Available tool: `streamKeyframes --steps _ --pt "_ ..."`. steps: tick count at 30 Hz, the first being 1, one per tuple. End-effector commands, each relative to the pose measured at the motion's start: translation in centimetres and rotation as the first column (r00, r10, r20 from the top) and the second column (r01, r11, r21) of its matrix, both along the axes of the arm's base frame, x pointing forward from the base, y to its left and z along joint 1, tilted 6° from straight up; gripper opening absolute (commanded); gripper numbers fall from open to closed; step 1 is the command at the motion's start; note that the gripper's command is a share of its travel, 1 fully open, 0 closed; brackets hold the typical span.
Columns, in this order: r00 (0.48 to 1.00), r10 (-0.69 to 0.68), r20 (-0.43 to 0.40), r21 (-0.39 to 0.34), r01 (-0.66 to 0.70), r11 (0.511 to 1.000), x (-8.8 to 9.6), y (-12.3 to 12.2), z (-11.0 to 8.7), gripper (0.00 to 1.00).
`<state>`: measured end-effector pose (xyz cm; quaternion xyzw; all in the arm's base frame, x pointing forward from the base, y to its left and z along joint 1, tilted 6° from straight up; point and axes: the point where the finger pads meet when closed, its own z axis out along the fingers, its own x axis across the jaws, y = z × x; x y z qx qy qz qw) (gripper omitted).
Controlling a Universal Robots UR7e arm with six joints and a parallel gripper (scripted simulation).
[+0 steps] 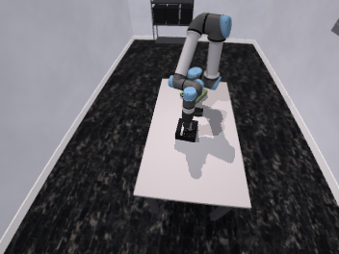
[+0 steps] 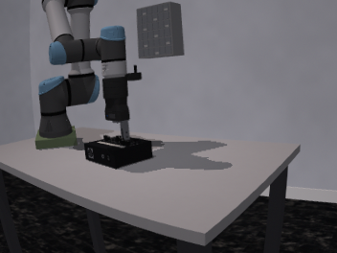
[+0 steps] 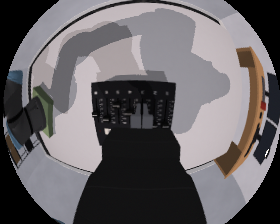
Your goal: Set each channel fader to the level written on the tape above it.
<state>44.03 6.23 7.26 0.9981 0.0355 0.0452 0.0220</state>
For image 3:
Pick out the black lighting desk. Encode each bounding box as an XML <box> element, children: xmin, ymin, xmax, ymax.
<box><xmin>91</xmin><ymin>80</ymin><xmax>176</xmax><ymax>146</ymax></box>

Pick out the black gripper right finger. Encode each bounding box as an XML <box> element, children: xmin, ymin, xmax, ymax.
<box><xmin>142</xmin><ymin>103</ymin><xmax>153</xmax><ymax>129</ymax></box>

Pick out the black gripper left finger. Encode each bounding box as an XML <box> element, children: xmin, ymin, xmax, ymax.
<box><xmin>130</xmin><ymin>103</ymin><xmax>142</xmax><ymax>128</ymax></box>

